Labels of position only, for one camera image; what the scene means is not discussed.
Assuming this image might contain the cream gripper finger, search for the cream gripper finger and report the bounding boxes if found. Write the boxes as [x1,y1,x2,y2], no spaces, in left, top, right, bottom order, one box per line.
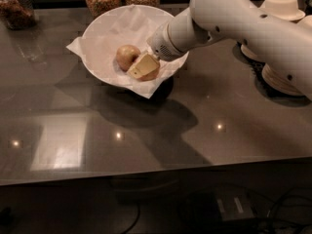
[127,53,160,79]

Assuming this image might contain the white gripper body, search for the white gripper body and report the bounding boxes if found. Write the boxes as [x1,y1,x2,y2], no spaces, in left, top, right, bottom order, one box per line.
[147,22,185,61]

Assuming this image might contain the red apple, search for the red apple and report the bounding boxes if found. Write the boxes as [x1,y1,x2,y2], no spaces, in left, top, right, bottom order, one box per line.
[137,53,160,81]

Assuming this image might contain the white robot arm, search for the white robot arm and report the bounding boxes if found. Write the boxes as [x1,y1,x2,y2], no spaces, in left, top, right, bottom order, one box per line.
[145,0,312,99]

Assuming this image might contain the green-yellow apple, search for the green-yellow apple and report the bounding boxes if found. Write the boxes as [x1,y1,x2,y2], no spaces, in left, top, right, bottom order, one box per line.
[116,45,141,71]

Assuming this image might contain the white bowl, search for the white bowl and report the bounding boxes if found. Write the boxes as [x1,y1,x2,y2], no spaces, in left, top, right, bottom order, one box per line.
[79,4,189,91]

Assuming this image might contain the white paper liner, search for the white paper liner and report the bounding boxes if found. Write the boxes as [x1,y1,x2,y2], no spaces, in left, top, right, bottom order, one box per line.
[65,4,189,99]

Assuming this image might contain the front stack of paper bowls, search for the front stack of paper bowls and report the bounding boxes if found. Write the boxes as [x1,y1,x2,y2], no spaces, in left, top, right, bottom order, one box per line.
[261,64,302,97]

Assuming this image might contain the stack of paper bowls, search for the stack of paper bowls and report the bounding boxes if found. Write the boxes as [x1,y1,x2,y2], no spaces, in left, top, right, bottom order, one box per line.
[261,64,302,97]
[240,0,306,62]

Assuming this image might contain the rear stack of paper bowls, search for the rear stack of paper bowls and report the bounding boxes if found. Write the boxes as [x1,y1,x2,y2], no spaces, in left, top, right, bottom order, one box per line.
[240,0,306,62]

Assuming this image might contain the left glass jar dark cereal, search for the left glass jar dark cereal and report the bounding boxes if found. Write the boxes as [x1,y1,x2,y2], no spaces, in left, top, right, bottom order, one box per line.
[0,0,36,30]

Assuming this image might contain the black tray under bowls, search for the black tray under bowls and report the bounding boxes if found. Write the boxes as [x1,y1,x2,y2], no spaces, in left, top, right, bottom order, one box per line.
[238,43,306,100]

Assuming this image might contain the black power box under table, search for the black power box under table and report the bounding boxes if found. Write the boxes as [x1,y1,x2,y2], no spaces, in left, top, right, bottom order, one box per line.
[189,189,257,226]

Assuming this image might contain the black cable on floor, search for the black cable on floor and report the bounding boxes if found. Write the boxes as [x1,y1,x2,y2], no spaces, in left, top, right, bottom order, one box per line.
[120,182,312,234]

